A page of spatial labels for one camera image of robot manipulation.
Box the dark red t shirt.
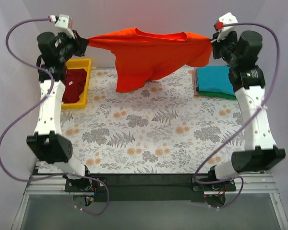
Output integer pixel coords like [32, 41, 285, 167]
[62, 69, 87, 104]

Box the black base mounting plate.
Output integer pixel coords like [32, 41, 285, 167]
[64, 173, 237, 203]

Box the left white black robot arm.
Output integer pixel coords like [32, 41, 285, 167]
[26, 30, 93, 192]

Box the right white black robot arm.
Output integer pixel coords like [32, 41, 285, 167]
[207, 31, 286, 190]

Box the aluminium frame rail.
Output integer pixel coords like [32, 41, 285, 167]
[12, 173, 288, 230]

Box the orange t shirt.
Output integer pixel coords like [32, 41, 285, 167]
[89, 28, 212, 92]

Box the yellow plastic bin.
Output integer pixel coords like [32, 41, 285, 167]
[62, 58, 92, 109]

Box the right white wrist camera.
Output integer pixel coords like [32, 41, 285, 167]
[213, 12, 238, 42]

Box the folded teal t shirt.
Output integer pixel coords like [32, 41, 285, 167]
[196, 66, 235, 96]

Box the folded green t shirt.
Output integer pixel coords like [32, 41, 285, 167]
[198, 92, 236, 100]

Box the floral patterned table mat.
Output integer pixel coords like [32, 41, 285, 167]
[37, 68, 260, 174]

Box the folded pink t shirt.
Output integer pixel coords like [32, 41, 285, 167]
[192, 68, 199, 96]

